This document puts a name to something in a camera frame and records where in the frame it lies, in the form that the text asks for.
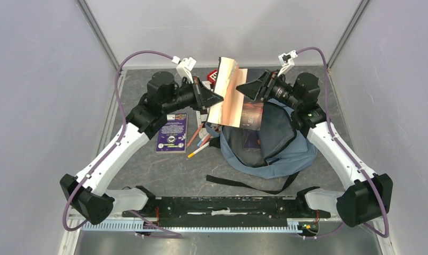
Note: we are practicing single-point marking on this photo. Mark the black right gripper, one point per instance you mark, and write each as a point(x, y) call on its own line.
point(251, 88)

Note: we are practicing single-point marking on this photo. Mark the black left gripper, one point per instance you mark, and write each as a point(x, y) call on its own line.
point(204, 98)

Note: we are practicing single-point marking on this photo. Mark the Tale of Two Cities book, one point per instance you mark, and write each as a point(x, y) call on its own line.
point(236, 110)

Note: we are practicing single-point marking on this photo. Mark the purple cover book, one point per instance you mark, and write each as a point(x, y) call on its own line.
point(171, 138)

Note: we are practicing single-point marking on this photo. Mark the blue student backpack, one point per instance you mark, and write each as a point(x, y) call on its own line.
point(284, 151)

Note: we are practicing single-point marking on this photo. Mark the dark blue barcode book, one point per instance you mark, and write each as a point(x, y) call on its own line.
point(251, 140)

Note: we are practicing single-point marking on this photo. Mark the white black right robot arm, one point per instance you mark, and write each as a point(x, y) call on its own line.
point(367, 195)

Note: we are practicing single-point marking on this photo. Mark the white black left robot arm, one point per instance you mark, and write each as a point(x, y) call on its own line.
point(87, 191)

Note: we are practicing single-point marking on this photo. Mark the black white checkerboard mat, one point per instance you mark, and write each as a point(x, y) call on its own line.
point(201, 116)

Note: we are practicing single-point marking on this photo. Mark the red calculator toy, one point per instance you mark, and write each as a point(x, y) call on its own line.
point(212, 77)

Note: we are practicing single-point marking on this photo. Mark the orange pencil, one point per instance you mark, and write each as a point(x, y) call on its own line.
point(195, 134)

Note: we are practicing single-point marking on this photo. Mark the yellow tipped pencil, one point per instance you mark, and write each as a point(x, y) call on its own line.
point(198, 150)

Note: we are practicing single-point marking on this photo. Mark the light blue pencil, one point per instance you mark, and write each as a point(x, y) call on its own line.
point(198, 144)

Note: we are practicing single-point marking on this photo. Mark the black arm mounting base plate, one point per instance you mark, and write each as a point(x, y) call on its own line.
point(248, 211)

